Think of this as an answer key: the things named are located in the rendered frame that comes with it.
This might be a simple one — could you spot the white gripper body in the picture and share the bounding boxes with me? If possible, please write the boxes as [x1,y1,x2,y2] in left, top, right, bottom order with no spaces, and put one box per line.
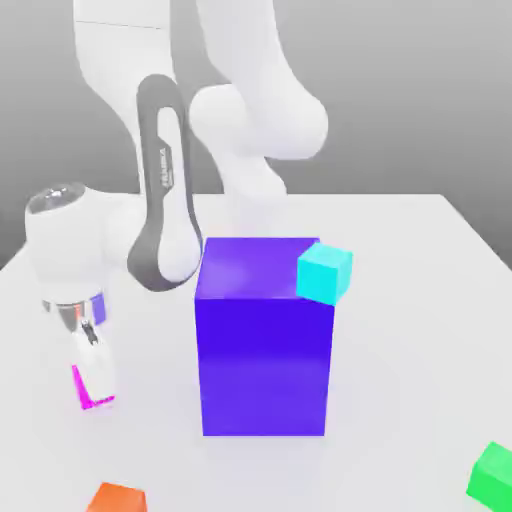
[70,330,116,402]

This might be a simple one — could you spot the small magenta cube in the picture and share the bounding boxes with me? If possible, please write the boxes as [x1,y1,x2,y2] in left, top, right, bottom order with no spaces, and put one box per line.
[71,364,116,412]

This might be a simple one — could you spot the small orange cube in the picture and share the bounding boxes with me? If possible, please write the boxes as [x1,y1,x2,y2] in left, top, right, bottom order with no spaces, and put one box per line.
[85,482,148,512]

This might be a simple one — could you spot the small cyan cube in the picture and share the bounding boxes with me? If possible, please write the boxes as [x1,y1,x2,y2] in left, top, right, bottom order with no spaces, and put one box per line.
[295,242,354,307]

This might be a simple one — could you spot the small green cube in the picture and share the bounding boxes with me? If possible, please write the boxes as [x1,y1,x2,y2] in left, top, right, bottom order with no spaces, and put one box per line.
[465,441,512,512]

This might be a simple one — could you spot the large blue box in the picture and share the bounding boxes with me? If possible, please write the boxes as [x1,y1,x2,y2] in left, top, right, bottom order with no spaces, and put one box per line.
[194,236,336,438]

